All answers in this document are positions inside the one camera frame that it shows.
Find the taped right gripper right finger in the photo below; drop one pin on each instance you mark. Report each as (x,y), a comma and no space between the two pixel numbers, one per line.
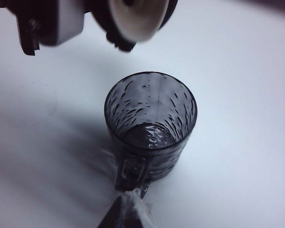
(142,213)

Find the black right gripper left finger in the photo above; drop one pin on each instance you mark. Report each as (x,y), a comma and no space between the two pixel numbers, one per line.
(116,218)

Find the black thermos with flip lid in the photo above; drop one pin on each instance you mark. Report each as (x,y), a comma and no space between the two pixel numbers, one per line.
(66,21)

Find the dark textured glass mug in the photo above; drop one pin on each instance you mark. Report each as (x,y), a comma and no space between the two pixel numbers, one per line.
(152,123)

